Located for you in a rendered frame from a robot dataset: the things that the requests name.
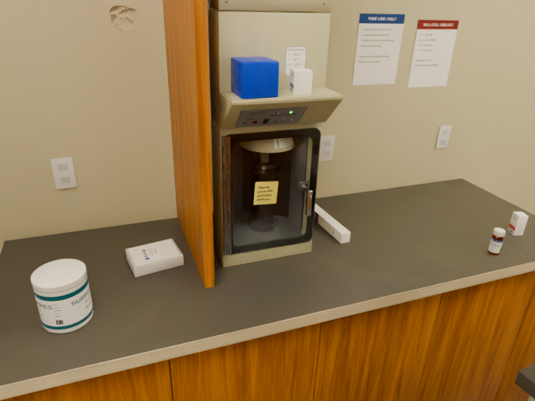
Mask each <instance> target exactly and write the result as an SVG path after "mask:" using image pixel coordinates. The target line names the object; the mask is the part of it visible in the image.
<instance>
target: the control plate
mask: <svg viewBox="0 0 535 401"><path fill-rule="evenodd" d="M307 108H308V107H293V108H279V109H265V110H251V111H241V113H240V116H239V118H238V120H237V122H236V126H235V127H256V126H267V125H278V124H289V123H298V122H299V120H300V119H301V118H302V117H303V115H304V113H305V111H306V110H307ZM290 111H293V112H292V113H289V112H290ZM276 112H279V114H277V115H276V114H275V113H276ZM291 118H293V119H292V121H291V120H290V119H291ZM265 119H269V121H268V123H263V121H264V120H265ZM275 119H277V121H276V122H275V121H274V120H275ZM282 119H285V120H284V121H283V120H282ZM253 121H257V122H258V123H256V124H253V123H252V122H253ZM243 122H246V123H245V124H243Z"/></svg>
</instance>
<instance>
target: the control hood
mask: <svg viewBox="0 0 535 401"><path fill-rule="evenodd" d="M343 99H344V95H343V94H340V93H338V92H335V91H332V90H330V89H328V88H311V94H293V93H292V92H291V91H290V89H279V90H278V97H273V98H257V99H241V98H240V97H239V96H238V95H236V94H234V93H233V92H232V91H222V92H221V93H220V100H221V128H222V129H223V130H229V129H240V128H251V127H235V126H236V122H237V120H238V118H239V116H240V113H241V111H251V110H265V109H279V108H293V107H308V108H307V110H306V111H305V113H304V115H303V117H302V118H301V119H300V120H299V122H298V123H289V124H278V125H267V126H256V127H272V126H283V125H294V124H305V123H324V122H326V120H327V119H328V118H329V117H330V116H331V115H332V113H333V112H334V110H335V109H336V108H337V106H338V105H339V103H340V102H341V101H342V100H343Z"/></svg>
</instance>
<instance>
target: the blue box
mask: <svg viewBox="0 0 535 401"><path fill-rule="evenodd" d="M278 90H279V62H278V61H277V60H273V59H271V58H268V57H265V56H248V57H231V91H232V92H233V93H234V94H236V95H238V96H239V97H240V98H241V99H257V98H273V97H278Z"/></svg>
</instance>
